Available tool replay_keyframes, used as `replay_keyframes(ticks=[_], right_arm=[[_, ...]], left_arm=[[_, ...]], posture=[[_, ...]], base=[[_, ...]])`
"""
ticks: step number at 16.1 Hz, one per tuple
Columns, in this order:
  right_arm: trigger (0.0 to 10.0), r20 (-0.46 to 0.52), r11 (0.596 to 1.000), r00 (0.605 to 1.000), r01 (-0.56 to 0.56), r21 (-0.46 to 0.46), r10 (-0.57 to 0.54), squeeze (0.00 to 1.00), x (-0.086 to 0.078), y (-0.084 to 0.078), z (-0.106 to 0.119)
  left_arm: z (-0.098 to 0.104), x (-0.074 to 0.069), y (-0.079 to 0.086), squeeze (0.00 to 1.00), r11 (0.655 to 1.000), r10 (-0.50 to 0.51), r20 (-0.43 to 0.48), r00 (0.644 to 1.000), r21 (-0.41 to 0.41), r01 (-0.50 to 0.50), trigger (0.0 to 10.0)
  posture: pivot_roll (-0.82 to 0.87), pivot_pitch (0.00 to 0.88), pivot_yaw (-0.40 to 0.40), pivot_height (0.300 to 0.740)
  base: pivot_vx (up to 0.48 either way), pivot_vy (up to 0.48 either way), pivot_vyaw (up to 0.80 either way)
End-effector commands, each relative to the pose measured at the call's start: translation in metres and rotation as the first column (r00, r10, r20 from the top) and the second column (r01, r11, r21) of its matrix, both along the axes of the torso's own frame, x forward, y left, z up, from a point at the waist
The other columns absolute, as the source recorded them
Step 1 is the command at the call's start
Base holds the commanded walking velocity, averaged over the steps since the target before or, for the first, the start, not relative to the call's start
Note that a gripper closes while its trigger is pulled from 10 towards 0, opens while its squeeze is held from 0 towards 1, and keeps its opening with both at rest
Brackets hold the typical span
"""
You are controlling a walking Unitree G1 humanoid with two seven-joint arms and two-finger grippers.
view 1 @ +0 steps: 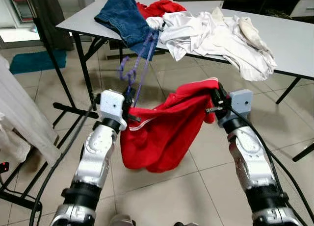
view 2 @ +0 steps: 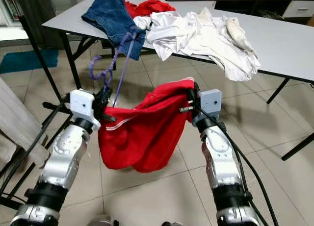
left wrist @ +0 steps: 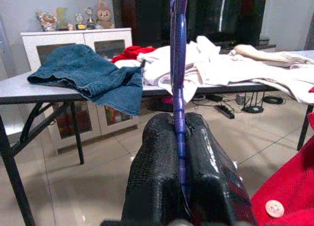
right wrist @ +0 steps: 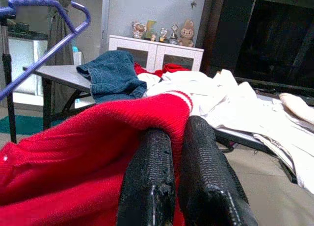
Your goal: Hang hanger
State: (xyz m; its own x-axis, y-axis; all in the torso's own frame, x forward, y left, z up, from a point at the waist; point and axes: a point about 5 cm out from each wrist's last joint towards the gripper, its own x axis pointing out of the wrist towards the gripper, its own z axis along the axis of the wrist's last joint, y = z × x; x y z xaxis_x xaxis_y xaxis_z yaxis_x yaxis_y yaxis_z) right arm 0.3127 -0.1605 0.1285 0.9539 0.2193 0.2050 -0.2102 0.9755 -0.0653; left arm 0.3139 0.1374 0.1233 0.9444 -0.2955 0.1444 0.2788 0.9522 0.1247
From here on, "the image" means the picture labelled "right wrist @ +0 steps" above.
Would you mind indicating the dark curtain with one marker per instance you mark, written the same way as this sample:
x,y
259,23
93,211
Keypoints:
x,y
59,52

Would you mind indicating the beige trousers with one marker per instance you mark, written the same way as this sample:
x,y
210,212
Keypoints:
x,y
299,106

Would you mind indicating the bear figurine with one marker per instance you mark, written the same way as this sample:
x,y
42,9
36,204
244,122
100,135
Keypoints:
x,y
139,30

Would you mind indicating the white t-shirt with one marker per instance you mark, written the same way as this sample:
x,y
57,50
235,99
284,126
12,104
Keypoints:
x,y
203,93

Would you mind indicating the silver trophy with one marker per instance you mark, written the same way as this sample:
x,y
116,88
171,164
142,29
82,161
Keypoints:
x,y
174,31

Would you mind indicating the white polo shirt with label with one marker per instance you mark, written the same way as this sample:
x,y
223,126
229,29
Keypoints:
x,y
240,101

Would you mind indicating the white glass-door cabinet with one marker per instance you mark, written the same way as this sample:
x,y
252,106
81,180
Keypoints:
x,y
152,43

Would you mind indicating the white shirt with grey collar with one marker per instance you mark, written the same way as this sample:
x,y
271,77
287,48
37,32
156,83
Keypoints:
x,y
147,79

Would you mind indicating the small gold trophy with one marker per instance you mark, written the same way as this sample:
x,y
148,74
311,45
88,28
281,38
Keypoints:
x,y
164,36

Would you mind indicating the red t-shirt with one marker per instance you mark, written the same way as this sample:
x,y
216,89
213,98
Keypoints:
x,y
174,67

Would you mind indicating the brown plush toy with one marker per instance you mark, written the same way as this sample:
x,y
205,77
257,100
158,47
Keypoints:
x,y
186,33

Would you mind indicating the dark tv stand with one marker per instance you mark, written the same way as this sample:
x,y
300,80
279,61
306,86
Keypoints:
x,y
267,87

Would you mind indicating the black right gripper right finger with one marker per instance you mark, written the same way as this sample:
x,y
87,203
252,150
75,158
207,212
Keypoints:
x,y
208,177

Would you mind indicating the black television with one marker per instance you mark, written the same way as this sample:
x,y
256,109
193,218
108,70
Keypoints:
x,y
274,44

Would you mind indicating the red knitted sweater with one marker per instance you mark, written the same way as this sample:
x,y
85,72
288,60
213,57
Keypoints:
x,y
73,162

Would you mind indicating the purple plastic hanger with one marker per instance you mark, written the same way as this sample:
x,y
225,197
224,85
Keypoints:
x,y
29,1

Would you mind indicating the black speaker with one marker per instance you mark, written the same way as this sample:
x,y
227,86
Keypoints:
x,y
235,27

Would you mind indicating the aluminium sliding glass door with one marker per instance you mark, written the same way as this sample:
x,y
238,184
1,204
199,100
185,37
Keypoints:
x,y
24,64

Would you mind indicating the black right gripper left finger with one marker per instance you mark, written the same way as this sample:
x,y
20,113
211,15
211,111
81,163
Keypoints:
x,y
147,182

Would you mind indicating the grey folding table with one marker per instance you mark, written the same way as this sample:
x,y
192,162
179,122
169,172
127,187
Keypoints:
x,y
61,75

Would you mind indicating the blue denim jeans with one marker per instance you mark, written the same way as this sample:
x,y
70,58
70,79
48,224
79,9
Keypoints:
x,y
110,76

